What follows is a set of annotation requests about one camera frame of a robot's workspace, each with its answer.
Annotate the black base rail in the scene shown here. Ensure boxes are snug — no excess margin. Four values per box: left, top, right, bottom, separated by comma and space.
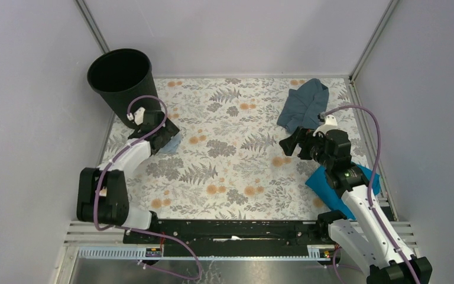
123, 219, 335, 251

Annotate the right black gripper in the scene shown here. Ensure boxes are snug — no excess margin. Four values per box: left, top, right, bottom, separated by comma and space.
278, 126, 333, 169

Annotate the light blue plastic trash bag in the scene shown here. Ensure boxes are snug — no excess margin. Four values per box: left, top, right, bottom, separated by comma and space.
159, 133, 182, 154

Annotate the black plastic trash bin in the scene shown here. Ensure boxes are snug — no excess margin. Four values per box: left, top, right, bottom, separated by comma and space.
87, 49, 161, 129

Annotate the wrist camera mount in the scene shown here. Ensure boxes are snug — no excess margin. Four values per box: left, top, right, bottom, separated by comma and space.
127, 107, 145, 125
313, 114, 338, 137

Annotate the floral patterned table mat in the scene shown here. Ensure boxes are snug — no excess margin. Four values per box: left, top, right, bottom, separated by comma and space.
102, 78, 377, 221

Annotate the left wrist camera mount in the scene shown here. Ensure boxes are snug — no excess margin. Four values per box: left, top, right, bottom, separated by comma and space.
127, 107, 145, 125

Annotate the white slotted cable duct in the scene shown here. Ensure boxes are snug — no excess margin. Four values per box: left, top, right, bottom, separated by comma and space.
78, 245, 332, 262

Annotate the bright blue folded cloth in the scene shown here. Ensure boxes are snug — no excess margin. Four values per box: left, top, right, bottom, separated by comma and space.
305, 164, 381, 220

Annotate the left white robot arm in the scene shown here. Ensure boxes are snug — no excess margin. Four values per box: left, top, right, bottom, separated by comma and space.
76, 108, 179, 243

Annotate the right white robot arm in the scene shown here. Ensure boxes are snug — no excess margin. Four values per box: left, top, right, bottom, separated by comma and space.
279, 127, 433, 283

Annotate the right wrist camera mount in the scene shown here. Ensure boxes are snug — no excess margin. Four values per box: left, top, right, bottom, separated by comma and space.
313, 114, 338, 137

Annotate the grey-blue crumpled cloth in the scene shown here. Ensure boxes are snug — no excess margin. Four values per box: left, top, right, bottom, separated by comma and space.
277, 78, 329, 133

